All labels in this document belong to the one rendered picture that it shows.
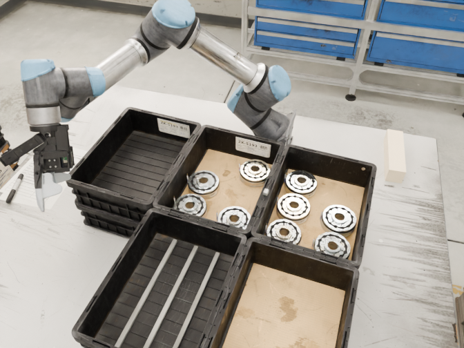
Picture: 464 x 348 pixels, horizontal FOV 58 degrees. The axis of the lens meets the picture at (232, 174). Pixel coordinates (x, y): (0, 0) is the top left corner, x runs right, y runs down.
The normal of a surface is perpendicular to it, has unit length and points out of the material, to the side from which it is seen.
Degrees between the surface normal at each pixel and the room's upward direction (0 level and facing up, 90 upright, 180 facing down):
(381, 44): 90
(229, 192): 0
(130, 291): 0
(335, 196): 0
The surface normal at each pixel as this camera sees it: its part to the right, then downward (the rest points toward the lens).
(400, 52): -0.26, 0.69
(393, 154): 0.00, -0.70
